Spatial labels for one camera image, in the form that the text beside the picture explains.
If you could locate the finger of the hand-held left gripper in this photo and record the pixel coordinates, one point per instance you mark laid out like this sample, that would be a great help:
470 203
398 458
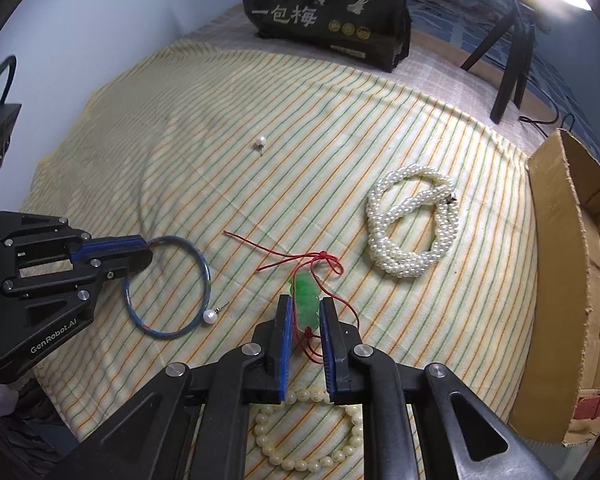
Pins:
125 262
111 245

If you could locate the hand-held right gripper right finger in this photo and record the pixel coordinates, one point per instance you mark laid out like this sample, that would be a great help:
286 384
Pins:
329 355

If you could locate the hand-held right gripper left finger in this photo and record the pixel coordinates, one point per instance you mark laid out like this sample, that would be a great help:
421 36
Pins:
281 355

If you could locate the blue bangle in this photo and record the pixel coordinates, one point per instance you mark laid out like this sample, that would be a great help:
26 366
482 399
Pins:
206 270

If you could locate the pearl stud earring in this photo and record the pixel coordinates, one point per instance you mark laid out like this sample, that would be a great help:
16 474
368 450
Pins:
261 141
209 317

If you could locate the cardboard box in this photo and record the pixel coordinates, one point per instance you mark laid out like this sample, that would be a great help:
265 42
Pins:
555 260

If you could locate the yellow striped blanket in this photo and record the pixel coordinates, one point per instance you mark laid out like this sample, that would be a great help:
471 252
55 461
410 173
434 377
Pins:
330 135

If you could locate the plaid bed sheet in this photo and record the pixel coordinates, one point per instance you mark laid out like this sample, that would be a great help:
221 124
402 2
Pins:
430 75

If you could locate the black snack bag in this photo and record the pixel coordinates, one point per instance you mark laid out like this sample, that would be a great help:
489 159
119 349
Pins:
330 10

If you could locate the black tripod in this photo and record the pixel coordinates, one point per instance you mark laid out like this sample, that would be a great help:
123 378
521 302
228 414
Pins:
522 60

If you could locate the blue patterned quilt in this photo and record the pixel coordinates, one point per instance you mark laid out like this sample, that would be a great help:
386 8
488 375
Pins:
570 75

